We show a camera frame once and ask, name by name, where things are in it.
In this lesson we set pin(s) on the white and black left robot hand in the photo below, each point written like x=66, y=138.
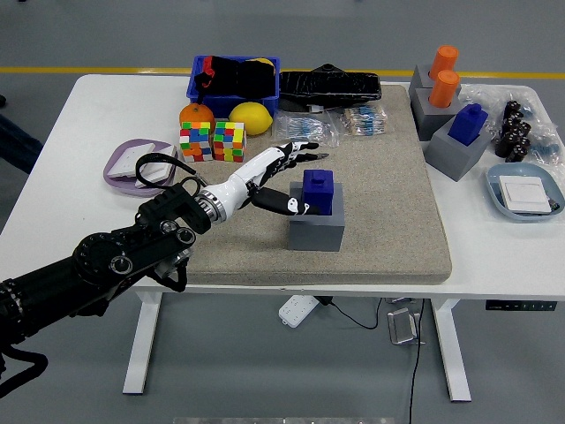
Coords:
x=238, y=183

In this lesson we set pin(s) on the blue square seal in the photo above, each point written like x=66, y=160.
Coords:
x=468, y=126
x=318, y=192

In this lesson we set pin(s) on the grey square seal holder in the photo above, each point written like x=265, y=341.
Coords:
x=315, y=234
x=450, y=159

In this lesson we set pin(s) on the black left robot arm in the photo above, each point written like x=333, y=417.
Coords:
x=101, y=260

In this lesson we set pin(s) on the orange cylindrical seal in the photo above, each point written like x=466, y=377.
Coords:
x=443, y=90
x=445, y=59

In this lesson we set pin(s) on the multicoloured puzzle cube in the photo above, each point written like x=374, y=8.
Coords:
x=196, y=141
x=229, y=141

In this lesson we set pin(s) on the yellow lemon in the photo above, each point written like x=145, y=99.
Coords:
x=251, y=118

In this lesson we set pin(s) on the orange fruit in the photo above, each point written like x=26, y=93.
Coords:
x=196, y=114

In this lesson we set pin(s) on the blue plastic bin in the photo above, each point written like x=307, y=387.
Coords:
x=220, y=101

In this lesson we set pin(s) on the small metal hand tool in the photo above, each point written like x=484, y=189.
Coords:
x=324, y=155

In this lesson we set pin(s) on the black cloth with red trim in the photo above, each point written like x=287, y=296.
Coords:
x=247, y=79

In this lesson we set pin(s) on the purple plate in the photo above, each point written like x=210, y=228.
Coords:
x=117, y=183

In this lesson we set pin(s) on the yellow object in bin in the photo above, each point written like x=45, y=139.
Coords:
x=265, y=61

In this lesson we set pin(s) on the black wrapped keyboard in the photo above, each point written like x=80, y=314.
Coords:
x=331, y=88

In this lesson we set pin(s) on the white power strip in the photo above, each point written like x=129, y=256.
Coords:
x=296, y=311

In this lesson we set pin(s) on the bag of brown and blue resistors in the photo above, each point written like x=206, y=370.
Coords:
x=364, y=119

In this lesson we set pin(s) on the grey-brown mat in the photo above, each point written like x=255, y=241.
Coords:
x=375, y=221

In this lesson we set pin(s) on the grey holder with round hole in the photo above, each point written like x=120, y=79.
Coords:
x=430, y=126
x=419, y=81

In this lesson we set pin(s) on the white table leg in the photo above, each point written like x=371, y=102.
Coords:
x=137, y=366
x=450, y=353

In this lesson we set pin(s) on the blue-grey plate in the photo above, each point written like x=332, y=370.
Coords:
x=494, y=185

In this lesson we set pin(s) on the clear plastic bag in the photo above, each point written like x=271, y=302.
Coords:
x=485, y=95

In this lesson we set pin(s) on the black cylindrical capacitor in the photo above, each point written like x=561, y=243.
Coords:
x=504, y=145
x=512, y=109
x=512, y=123
x=519, y=149
x=524, y=129

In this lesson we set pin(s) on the black table control panel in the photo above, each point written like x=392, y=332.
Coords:
x=521, y=305

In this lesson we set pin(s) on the small black connector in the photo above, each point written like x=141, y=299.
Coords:
x=552, y=204

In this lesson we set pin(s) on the white switch panel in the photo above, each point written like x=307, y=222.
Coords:
x=161, y=168
x=125, y=161
x=525, y=194

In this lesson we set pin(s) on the silver metal bracket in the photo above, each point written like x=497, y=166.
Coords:
x=404, y=327

